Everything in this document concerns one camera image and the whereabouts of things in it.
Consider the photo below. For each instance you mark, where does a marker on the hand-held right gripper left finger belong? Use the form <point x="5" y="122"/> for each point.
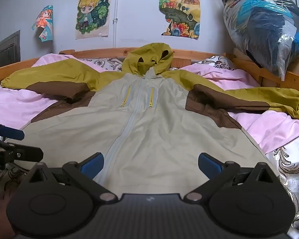
<point x="93" y="166"/>

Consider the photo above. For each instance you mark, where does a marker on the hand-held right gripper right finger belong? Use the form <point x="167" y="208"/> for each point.
<point x="208" y="166"/>

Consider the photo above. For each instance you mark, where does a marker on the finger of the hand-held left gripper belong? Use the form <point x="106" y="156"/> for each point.
<point x="12" y="132"/>
<point x="27" y="153"/>

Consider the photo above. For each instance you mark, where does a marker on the olive beige brown hooded jacket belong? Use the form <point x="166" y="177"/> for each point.
<point x="149" y="129"/>

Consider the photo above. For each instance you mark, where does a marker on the clear plastic bag of clothes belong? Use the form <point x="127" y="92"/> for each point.
<point x="264" y="25"/>

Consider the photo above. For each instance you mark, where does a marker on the person's left hand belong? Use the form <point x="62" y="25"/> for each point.
<point x="0" y="211"/>

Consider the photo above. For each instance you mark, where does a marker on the pink bed sheet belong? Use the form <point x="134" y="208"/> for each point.
<point x="15" y="104"/>

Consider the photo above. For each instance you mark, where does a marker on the dark grey panelled door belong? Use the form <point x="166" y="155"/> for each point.
<point x="6" y="49"/>

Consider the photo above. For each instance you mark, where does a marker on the floral patterned quilt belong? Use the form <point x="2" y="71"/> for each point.
<point x="294" y="176"/>

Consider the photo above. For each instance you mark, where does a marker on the small orange cartoon girl poster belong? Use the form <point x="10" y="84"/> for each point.
<point x="43" y="22"/>

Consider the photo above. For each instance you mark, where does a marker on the blond cartoon character poster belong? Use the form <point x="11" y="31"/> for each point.
<point x="92" y="13"/>

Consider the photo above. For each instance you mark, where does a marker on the colourful landscape drawing poster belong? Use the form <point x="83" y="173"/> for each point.
<point x="180" y="11"/>

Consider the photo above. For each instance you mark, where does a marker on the wooden bed frame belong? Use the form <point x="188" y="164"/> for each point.
<point x="94" y="52"/>

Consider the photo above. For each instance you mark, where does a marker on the white wall pipe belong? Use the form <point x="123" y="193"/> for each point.
<point x="116" y="29"/>

